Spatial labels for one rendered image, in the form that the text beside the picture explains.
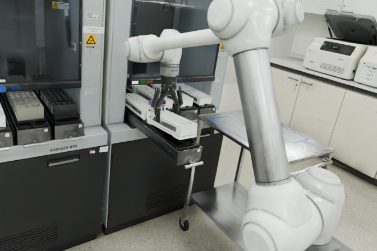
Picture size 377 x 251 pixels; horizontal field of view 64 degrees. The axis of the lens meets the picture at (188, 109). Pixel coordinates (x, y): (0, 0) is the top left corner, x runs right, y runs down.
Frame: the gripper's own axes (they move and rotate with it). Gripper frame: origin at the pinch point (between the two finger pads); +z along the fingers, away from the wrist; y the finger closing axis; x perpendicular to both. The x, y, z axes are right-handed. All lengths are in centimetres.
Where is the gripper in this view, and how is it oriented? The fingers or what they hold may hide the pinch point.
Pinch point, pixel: (166, 116)
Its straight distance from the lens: 148.9
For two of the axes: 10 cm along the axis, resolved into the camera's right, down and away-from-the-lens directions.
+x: -5.9, -2.4, 7.7
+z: -0.7, 9.7, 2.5
